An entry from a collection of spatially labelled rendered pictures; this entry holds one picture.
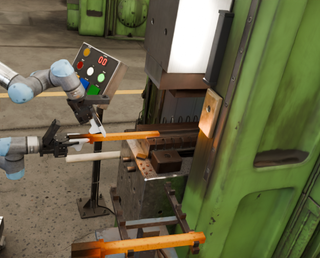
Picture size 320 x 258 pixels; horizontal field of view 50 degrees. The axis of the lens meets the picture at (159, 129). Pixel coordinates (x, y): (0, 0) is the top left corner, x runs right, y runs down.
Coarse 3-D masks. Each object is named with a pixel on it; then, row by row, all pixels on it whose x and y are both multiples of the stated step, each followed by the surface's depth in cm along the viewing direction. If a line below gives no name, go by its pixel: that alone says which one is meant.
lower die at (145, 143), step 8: (136, 128) 175; (144, 128) 171; (152, 128) 172; (160, 128) 173; (168, 128) 174; (176, 128) 175; (184, 128) 177; (192, 128) 176; (152, 136) 164; (160, 136) 165; (168, 136) 166; (176, 136) 168; (184, 136) 170; (192, 136) 171; (144, 144) 165; (152, 144) 159; (160, 144) 161; (168, 144) 162; (176, 144) 164; (184, 144) 166; (192, 144) 168; (144, 152) 166
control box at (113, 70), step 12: (84, 48) 203; (84, 60) 201; (96, 60) 196; (108, 60) 191; (84, 72) 199; (96, 72) 194; (108, 72) 189; (120, 72) 190; (96, 84) 192; (108, 84) 188
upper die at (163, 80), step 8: (152, 64) 150; (152, 72) 150; (160, 72) 142; (152, 80) 151; (160, 80) 143; (168, 80) 144; (176, 80) 145; (184, 80) 147; (192, 80) 148; (200, 80) 150; (160, 88) 144; (168, 88) 146; (176, 88) 147; (184, 88) 149; (192, 88) 150; (200, 88) 152; (208, 88) 153
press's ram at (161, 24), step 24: (168, 0) 130; (192, 0) 124; (216, 0) 127; (168, 24) 132; (192, 24) 129; (216, 24) 132; (144, 48) 158; (168, 48) 133; (192, 48) 134; (168, 72) 136; (192, 72) 140
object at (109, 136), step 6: (132, 132) 162; (138, 132) 163; (144, 132) 164; (150, 132) 165; (156, 132) 166; (72, 138) 150; (78, 138) 151; (90, 138) 152; (96, 138) 154; (102, 138) 155; (108, 138) 156; (114, 138) 157; (120, 138) 158; (126, 138) 160; (132, 138) 161; (138, 138) 162
